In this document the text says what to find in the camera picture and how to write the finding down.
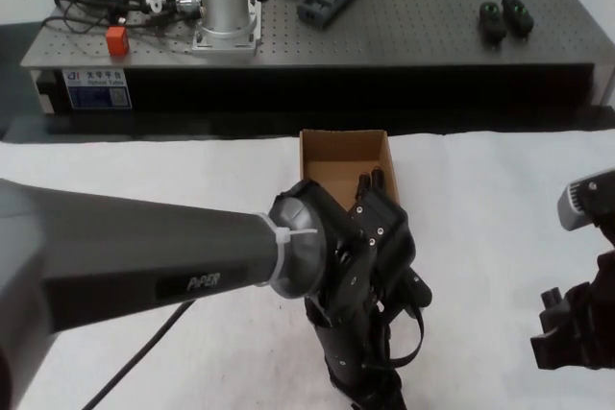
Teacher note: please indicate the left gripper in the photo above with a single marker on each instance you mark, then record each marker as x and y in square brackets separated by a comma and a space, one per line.
[343, 343]

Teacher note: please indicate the blue label plate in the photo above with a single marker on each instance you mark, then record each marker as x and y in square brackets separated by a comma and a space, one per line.
[96, 88]

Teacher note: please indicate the black device with green light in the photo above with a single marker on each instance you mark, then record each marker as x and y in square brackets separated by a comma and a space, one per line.
[518, 15]
[492, 21]

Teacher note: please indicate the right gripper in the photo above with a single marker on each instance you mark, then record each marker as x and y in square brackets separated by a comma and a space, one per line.
[583, 323]

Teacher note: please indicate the small orange box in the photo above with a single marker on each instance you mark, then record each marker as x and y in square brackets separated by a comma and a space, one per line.
[117, 40]

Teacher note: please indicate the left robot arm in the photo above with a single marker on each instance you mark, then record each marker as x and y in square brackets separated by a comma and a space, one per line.
[120, 247]

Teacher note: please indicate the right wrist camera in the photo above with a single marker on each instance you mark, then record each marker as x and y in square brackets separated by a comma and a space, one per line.
[593, 199]

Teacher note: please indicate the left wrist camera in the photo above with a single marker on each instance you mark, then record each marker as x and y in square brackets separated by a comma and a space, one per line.
[396, 242]

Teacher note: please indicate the black bolt sleeve assembly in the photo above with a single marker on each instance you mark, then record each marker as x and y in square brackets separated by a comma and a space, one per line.
[378, 178]

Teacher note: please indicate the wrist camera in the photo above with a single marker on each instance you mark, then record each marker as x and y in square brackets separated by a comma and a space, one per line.
[593, 199]
[396, 242]

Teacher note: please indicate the silver-white machine column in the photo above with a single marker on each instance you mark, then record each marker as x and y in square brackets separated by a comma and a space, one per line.
[226, 2]

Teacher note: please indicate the brown cardboard box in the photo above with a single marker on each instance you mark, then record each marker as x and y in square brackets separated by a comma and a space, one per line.
[331, 160]

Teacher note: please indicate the metal bench with holes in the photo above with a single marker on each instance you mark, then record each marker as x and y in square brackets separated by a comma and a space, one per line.
[384, 45]

